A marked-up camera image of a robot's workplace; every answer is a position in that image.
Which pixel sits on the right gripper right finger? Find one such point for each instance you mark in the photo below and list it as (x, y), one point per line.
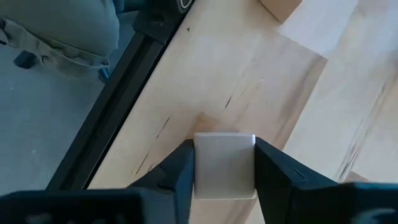
(280, 186)

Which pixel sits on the black aluminium table frame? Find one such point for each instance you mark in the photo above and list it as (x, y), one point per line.
(104, 124)

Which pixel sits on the grey-green backpack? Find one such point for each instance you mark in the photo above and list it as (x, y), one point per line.
(62, 28)

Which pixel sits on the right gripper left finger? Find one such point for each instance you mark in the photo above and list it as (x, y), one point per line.
(174, 180)

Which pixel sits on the natural wooden cube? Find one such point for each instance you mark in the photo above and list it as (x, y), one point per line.
(224, 165)
(280, 7)

